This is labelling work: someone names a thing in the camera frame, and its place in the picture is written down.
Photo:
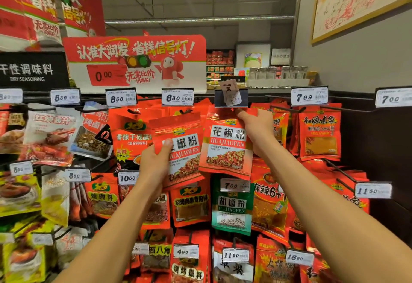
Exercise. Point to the red packet with dish picture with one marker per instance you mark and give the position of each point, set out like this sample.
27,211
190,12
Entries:
11,134

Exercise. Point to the person's left forearm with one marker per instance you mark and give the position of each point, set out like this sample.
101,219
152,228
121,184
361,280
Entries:
109,238

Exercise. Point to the hanging display of seasoning packets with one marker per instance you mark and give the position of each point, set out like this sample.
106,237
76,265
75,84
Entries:
177,96

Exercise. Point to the person's left hand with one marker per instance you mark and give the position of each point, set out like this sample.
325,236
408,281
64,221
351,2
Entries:
154,162

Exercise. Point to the yellow green packet bowl picture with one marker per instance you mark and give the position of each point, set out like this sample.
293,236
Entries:
16,196

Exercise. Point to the person's right forearm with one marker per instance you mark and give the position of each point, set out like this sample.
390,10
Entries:
335,218

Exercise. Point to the green white-label packet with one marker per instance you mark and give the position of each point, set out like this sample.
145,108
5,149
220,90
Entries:
232,212

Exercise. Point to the small white sign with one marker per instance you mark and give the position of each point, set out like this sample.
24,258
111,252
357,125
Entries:
281,56

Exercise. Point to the black category sign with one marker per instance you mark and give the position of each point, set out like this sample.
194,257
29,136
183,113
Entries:
32,70

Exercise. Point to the white red-print sauce packet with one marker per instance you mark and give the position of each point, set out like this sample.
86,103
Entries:
48,138

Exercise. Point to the metal ceiling rail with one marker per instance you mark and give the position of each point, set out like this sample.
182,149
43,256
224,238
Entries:
206,19

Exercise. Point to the clear packet with red label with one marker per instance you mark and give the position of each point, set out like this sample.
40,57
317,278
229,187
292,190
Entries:
90,141

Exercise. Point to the person's right hand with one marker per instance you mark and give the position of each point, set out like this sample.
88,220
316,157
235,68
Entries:
257,126

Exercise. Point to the distant shelf goods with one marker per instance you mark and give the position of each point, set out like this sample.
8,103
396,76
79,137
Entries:
283,73

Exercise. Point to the red white promotion sign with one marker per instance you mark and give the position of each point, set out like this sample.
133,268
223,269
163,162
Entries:
135,49

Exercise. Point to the rows of hanging red packets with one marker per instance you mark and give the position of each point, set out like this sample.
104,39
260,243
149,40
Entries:
320,134

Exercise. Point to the white picture poster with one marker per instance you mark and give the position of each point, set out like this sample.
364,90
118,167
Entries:
253,57

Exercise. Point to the pale white packet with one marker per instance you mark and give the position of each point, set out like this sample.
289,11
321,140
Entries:
55,199

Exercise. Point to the assorted green brown packets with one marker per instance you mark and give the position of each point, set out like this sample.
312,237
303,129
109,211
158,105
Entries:
22,257

